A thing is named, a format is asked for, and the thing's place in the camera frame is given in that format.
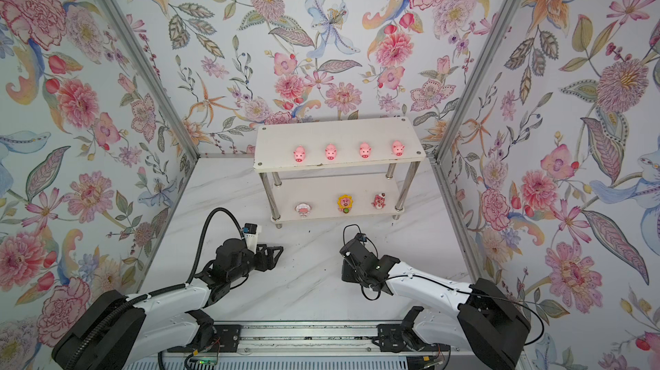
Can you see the white pink doll toy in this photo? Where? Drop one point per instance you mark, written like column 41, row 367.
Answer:
column 303, row 209

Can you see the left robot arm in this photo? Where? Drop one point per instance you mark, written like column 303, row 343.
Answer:
column 119, row 329

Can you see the pink pig toy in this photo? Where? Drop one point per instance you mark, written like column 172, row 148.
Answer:
column 299, row 154
column 398, row 148
column 331, row 152
column 365, row 150

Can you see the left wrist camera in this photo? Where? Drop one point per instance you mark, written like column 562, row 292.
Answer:
column 251, row 233

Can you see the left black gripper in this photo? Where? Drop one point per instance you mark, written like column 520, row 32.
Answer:
column 270, row 263

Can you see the yellow red flower toy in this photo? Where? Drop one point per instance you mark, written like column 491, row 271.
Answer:
column 345, row 204

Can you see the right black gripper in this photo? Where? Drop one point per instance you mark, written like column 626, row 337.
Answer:
column 345, row 272

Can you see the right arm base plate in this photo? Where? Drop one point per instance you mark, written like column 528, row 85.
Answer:
column 397, row 339

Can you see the white two-tier shelf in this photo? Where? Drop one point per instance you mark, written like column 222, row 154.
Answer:
column 320, row 182

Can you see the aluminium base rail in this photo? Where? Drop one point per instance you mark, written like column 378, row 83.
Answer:
column 296, row 338

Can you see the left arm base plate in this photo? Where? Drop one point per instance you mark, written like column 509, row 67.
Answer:
column 222, row 339

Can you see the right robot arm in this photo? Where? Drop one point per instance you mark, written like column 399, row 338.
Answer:
column 475, row 316

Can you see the small red bear toy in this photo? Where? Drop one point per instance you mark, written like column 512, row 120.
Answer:
column 379, row 202

